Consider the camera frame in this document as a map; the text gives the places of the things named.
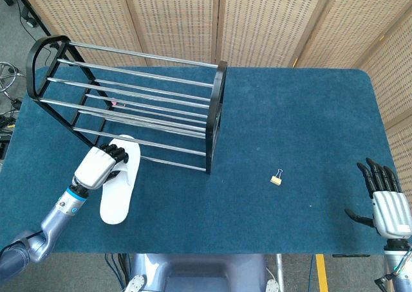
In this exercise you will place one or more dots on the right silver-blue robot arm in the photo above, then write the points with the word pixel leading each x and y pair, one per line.
pixel 402 279

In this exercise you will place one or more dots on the white slipper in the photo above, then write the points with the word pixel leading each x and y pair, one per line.
pixel 116 205

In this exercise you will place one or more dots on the woven bamboo folding screen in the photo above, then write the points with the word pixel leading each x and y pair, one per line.
pixel 177 15

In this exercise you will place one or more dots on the black metal shoe rack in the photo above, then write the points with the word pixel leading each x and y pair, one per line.
pixel 214 128

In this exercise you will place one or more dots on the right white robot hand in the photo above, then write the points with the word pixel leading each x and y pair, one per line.
pixel 391 211

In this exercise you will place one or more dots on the yellow floor tape strip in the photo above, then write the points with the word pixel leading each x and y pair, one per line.
pixel 322 272

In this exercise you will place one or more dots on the yellow binder clip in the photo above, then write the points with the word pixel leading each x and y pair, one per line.
pixel 275 181

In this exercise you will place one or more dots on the white table leg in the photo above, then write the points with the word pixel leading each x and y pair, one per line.
pixel 280 269

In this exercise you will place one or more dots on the black wheeled stand base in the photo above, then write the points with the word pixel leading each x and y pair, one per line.
pixel 31 22

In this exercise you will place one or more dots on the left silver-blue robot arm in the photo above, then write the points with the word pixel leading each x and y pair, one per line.
pixel 54 218

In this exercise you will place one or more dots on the silver-blue robot torso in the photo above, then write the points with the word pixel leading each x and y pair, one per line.
pixel 199 272

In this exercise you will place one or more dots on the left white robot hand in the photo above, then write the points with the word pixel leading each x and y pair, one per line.
pixel 95 168

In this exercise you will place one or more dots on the chrome chair base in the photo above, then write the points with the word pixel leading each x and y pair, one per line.
pixel 6 68

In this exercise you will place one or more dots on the blue carpet table cover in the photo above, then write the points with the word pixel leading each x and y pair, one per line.
pixel 273 118

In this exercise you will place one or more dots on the small pink binder clip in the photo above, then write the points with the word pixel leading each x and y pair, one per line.
pixel 121 105

